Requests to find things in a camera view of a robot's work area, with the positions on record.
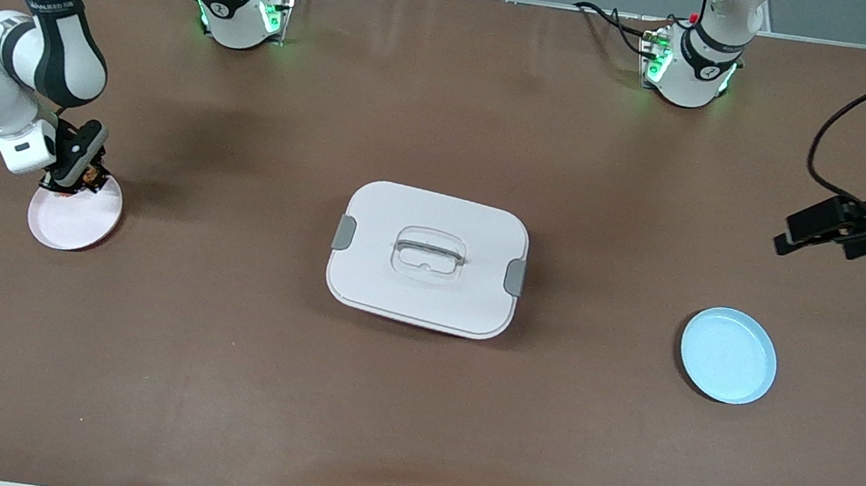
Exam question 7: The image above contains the pink round plate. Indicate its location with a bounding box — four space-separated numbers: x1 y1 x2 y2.
23 166 128 259

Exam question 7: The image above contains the light blue round plate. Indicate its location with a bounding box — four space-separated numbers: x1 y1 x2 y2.
672 301 785 410

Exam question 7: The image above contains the white lidded storage box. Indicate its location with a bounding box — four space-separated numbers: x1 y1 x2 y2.
319 174 537 346

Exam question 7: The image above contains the black base cable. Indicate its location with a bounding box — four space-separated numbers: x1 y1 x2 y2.
566 0 674 63

